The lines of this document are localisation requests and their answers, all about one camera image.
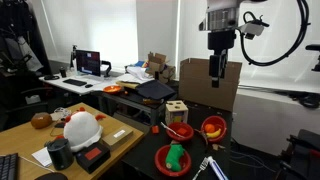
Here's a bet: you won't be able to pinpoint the white plastic fork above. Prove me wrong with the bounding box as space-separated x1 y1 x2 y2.
191 156 210 180

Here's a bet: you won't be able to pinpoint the green plush toy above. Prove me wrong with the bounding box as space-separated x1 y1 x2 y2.
165 143 186 173

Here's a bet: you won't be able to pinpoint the blue white toothpaste tube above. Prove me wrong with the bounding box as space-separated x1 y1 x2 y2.
206 155 230 180

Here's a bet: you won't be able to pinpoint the white paper pile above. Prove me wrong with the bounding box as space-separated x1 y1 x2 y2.
125 65 155 85

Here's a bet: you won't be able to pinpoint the black round pad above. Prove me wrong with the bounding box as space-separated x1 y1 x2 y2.
34 171 69 180

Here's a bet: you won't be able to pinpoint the black office chair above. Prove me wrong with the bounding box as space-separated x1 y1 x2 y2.
0 66 52 132

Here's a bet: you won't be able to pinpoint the brown ball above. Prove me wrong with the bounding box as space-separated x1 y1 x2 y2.
30 111 54 130

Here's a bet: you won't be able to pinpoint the small brown scrap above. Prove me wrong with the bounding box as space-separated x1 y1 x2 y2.
212 142 226 151

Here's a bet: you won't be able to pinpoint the dark blue bin lid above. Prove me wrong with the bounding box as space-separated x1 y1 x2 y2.
135 79 177 101

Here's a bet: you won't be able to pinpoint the black desktop keyboard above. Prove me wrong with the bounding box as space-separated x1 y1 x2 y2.
62 78 88 87

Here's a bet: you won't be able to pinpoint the black cable bundle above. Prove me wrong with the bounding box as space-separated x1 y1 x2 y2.
287 90 320 110

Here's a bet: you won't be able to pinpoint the black equipment frame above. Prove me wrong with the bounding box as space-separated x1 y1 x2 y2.
275 128 320 180

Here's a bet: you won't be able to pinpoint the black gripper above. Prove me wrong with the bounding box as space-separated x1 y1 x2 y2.
208 30 237 88

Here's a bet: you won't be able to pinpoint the red bowl with green toy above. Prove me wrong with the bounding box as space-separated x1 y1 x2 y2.
154 144 193 177

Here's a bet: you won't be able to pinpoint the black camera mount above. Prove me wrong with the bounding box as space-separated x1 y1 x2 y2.
305 43 320 73

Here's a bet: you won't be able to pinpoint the white paper sheet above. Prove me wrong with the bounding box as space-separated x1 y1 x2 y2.
31 146 53 168

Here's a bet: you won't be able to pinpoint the large open cardboard box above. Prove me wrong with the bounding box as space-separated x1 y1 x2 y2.
179 57 243 113

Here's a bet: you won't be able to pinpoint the wooden shape sorter box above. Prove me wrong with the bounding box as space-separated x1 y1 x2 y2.
165 100 190 126

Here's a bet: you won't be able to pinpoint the wooden desk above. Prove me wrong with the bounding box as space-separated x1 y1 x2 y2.
0 102 146 180

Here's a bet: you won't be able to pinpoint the black mug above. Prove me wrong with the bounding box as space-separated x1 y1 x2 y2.
46 137 75 171

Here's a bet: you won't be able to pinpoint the black box with red label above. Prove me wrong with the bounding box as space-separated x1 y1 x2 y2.
75 141 111 175

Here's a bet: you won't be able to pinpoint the orange fruit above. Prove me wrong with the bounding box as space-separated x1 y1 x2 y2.
204 123 216 134

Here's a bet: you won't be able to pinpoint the red bowl with fruit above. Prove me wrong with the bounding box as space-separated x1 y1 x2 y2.
200 115 228 143

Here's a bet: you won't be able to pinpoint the yellow banana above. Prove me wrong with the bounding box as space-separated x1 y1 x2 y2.
206 128 223 140

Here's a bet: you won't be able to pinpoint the small open cardboard box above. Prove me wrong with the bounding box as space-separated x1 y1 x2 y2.
146 51 177 84

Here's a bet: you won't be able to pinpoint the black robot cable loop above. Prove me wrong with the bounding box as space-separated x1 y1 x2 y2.
238 0 312 67

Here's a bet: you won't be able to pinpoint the computer monitor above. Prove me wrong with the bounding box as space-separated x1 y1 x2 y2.
75 49 102 77

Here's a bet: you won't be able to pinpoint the black cup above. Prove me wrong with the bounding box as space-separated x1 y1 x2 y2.
59 66 68 79

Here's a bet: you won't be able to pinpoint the white plush chicken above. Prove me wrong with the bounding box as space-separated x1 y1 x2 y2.
62 106 107 153

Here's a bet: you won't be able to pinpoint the white plastic utensil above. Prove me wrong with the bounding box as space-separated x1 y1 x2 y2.
160 121 186 139

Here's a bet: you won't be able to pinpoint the flat cardboard box white label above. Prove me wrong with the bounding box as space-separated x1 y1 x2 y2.
101 125 135 151

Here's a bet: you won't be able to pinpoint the hanging dark coats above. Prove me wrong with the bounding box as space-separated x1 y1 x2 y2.
0 0 52 76

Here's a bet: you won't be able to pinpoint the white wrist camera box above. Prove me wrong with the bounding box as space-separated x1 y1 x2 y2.
239 20 267 38

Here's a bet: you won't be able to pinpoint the white desk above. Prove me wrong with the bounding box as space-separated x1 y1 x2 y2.
38 73 118 97

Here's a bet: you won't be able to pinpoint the orange block in bowl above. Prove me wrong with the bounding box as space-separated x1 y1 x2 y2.
176 126 189 136

